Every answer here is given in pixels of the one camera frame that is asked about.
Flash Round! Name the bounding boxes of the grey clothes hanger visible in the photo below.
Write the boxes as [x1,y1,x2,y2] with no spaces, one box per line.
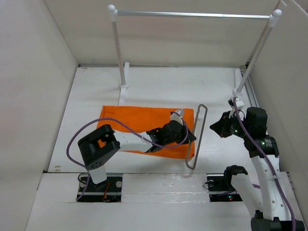
[185,104,208,170]

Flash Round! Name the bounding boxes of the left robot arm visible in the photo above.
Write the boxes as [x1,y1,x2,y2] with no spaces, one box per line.
[77,120,196,191]

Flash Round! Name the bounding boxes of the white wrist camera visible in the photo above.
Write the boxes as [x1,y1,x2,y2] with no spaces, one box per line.
[170,109,185,124]
[228,97,244,118]

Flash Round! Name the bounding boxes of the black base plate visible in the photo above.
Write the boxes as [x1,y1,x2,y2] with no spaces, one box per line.
[77,173,123,203]
[203,174,242,202]

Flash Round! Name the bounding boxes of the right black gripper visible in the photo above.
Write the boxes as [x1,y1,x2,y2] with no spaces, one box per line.
[209,110,251,138]

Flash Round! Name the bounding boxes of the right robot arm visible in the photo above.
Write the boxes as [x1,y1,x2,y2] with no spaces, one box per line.
[210,106,305,231]

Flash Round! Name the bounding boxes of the white clothes rack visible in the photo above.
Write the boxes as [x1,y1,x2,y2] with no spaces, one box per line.
[108,4,282,106]

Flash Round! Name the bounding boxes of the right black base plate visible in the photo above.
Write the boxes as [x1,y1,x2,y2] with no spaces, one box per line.
[203,174,242,202]

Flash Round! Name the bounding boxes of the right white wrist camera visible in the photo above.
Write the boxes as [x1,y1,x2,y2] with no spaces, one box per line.
[228,97,244,118]

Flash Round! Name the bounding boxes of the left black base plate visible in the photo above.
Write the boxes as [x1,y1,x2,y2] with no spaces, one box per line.
[77,173,123,203]

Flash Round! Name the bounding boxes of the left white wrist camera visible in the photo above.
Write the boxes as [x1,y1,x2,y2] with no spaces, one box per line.
[170,109,185,124]

